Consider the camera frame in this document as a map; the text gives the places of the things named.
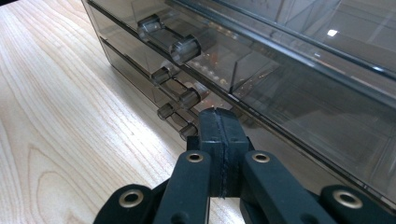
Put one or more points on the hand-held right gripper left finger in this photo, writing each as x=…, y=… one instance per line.
x=214, y=137

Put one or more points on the smoky transparent drawer box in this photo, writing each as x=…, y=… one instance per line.
x=311, y=93

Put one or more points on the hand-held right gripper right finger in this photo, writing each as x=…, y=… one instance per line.
x=233, y=137

